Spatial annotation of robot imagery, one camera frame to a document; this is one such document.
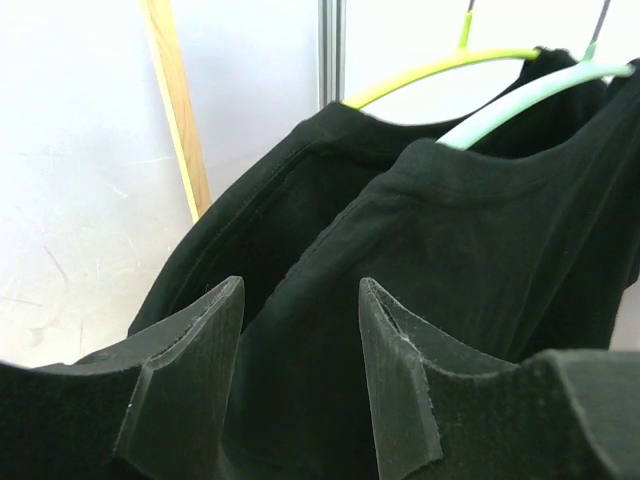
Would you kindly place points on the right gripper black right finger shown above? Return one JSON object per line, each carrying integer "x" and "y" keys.
{"x": 443, "y": 410}

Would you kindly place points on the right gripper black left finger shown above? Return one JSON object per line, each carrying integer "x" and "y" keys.
{"x": 149, "y": 407}

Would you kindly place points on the black t shirt with print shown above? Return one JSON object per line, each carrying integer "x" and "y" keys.
{"x": 524, "y": 243}

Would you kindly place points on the mint green hanger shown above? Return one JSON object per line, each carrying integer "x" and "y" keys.
{"x": 498, "y": 112}

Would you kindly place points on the black t shirt far left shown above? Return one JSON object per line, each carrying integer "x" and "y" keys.
{"x": 263, "y": 222}

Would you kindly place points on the lime green hanger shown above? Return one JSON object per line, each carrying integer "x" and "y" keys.
{"x": 460, "y": 57}

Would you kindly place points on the wooden clothes rack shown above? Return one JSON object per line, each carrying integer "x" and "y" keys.
{"x": 170, "y": 73}

